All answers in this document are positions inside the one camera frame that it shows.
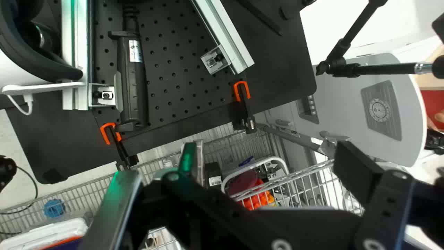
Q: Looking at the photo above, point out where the small blue round object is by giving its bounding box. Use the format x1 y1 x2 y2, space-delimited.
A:
43 199 66 222

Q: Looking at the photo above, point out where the wooden cabinet with red drawer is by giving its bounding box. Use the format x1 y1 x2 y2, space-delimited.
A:
413 43 444 136

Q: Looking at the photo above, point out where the white panel with gray logo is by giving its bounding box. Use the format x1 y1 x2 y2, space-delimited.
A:
258 51 430 168

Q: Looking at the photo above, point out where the white charger cable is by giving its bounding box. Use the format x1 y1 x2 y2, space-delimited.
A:
0 82 87 118

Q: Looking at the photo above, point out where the thin black cable with plug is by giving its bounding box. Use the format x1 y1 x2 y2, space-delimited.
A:
0 156 41 215

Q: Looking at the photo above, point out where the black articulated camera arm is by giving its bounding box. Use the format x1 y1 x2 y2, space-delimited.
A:
315 0 444 81

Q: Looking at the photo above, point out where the white flat box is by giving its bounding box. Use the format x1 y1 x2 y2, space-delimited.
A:
0 217 90 250

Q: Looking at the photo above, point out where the orange black clamp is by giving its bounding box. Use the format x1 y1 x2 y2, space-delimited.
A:
98 121 140 171
230 79 258 135

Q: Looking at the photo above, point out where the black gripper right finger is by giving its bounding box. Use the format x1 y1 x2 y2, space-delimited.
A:
331 140 416 250

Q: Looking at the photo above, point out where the metal corner bracket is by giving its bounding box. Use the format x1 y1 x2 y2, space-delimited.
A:
89 82 125 111
200 46 233 76

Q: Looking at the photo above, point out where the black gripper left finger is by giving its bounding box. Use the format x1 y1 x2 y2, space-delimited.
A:
137 178 365 250

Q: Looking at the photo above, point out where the colourful block toy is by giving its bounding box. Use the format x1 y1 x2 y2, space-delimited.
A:
226 168 280 213

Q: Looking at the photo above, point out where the metal wire shelf rack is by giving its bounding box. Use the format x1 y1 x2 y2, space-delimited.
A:
0 121 367 250

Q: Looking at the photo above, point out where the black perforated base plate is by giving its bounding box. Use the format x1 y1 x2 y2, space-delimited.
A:
4 0 319 185

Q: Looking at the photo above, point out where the aluminium extrusion rail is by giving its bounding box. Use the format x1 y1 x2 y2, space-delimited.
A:
190 0 256 76
59 0 91 113

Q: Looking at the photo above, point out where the black bar with white label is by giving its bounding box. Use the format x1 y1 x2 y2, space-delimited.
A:
109 8 150 129

